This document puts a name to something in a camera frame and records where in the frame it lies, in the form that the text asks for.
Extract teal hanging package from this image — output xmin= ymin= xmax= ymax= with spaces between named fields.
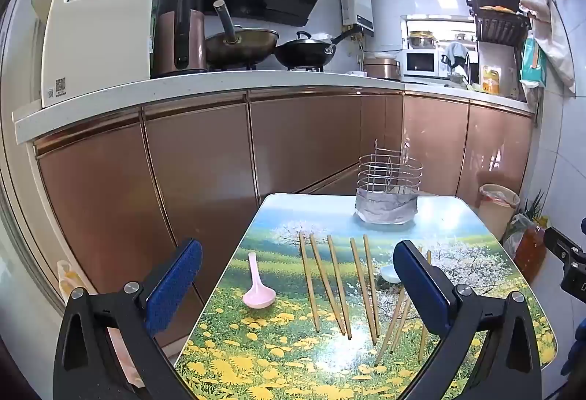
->
xmin=521 ymin=36 xmax=548 ymax=88

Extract copper rice cooker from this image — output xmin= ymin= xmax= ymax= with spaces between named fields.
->
xmin=363 ymin=57 xmax=404 ymax=81

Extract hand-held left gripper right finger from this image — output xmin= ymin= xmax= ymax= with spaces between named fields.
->
xmin=392 ymin=239 xmax=543 ymax=400

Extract hanging plastic bags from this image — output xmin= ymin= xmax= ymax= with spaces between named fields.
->
xmin=516 ymin=0 xmax=576 ymax=95

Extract orange oil bottle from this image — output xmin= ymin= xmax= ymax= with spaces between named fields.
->
xmin=515 ymin=217 xmax=548 ymax=287

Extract white water heater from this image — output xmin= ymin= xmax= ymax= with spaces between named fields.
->
xmin=340 ymin=0 xmax=374 ymax=37

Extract black dish rack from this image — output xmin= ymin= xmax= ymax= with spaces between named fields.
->
xmin=460 ymin=0 xmax=533 ymax=49

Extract metal wire utensil holder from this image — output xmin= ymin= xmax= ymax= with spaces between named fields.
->
xmin=356 ymin=139 xmax=423 ymax=200

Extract blue white cloth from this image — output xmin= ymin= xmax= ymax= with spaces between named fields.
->
xmin=441 ymin=42 xmax=468 ymax=68

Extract green onions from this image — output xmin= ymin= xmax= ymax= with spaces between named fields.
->
xmin=502 ymin=190 xmax=548 ymax=255

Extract brass wok with handle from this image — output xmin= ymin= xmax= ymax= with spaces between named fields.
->
xmin=205 ymin=0 xmax=280 ymax=68

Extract pink plastic spoon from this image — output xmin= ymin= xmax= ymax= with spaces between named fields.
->
xmin=242 ymin=252 xmax=276 ymax=309

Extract steel pot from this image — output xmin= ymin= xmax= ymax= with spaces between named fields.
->
xmin=408 ymin=30 xmax=437 ymax=49

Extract white ceramic spoon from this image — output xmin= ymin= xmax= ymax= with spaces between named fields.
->
xmin=380 ymin=263 xmax=406 ymax=286

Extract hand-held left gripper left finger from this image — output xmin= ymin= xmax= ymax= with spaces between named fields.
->
xmin=54 ymin=238 xmax=203 ymax=400

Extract grey fabric wrap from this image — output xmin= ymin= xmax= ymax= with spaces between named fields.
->
xmin=355 ymin=187 xmax=419 ymax=225

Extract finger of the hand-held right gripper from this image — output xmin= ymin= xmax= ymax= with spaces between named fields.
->
xmin=544 ymin=225 xmax=586 ymax=266
xmin=561 ymin=260 xmax=586 ymax=305

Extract cream white appliance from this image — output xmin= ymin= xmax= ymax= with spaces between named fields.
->
xmin=31 ymin=0 xmax=163 ymax=109

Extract white yellow plastic bag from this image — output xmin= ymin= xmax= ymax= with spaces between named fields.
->
xmin=57 ymin=260 xmax=89 ymax=296

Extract black wok with lid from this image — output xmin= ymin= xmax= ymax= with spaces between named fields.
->
xmin=274 ymin=30 xmax=349 ymax=70

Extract yellow oil bottle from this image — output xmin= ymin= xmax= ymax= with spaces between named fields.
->
xmin=481 ymin=66 xmax=501 ymax=95

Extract white kitchen countertop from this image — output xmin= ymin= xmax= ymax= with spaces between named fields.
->
xmin=13 ymin=70 xmax=537 ymax=145

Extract copper kettle with black handle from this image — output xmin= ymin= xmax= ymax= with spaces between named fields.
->
xmin=152 ymin=0 xmax=208 ymax=79

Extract landscape print folding table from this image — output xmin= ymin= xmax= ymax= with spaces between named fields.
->
xmin=33 ymin=88 xmax=535 ymax=364

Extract beige trash bin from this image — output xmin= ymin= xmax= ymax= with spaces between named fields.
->
xmin=478 ymin=183 xmax=521 ymax=242

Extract white microwave oven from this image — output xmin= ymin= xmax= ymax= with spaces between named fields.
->
xmin=395 ymin=49 xmax=441 ymax=79

